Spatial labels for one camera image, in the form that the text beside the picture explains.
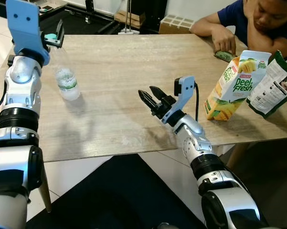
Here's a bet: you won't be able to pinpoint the light wooden table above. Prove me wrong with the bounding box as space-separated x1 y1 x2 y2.
0 33 287 214

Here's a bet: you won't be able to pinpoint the grey robot leg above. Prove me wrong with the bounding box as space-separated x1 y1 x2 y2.
155 222 182 229

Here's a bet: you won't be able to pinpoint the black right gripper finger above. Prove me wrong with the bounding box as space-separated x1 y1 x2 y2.
138 89 159 114
149 85 169 103

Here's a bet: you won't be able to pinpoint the boy in blue shirt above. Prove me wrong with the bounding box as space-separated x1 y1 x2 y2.
190 0 287 62

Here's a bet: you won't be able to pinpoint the smooth black floor mat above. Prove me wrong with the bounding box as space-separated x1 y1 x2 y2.
26 154 208 229

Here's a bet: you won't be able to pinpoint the yellow green juice carton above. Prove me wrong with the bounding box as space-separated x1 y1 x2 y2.
203 50 272 122

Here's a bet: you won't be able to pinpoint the small wooden pallet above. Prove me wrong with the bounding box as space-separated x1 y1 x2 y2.
114 10 147 29

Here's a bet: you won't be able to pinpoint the cardboard box grid pattern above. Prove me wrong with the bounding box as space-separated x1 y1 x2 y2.
159 14 197 35

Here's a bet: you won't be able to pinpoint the small green packet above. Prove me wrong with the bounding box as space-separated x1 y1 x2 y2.
214 49 236 63

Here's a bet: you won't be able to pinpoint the black cabinet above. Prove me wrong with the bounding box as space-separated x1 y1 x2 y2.
129 0 169 23

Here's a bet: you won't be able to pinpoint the black floor platform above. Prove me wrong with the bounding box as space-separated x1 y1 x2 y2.
38 4 121 36

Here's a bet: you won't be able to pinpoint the green white standup pouch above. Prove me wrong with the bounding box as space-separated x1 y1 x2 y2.
246 50 287 119

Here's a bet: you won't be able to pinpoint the clear bottle teal cap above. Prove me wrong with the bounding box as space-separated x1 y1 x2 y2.
44 32 82 102

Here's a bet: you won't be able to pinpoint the white pole stand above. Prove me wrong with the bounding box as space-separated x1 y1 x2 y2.
117 0 141 35

